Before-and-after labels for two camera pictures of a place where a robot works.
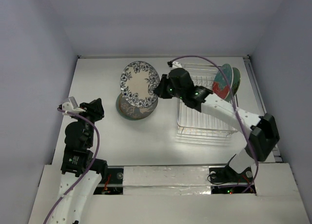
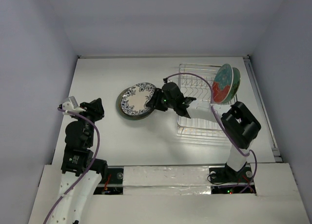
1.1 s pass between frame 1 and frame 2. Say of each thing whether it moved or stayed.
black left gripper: stayed
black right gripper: moved
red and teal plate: stayed
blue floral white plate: moved
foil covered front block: stayed
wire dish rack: stayed
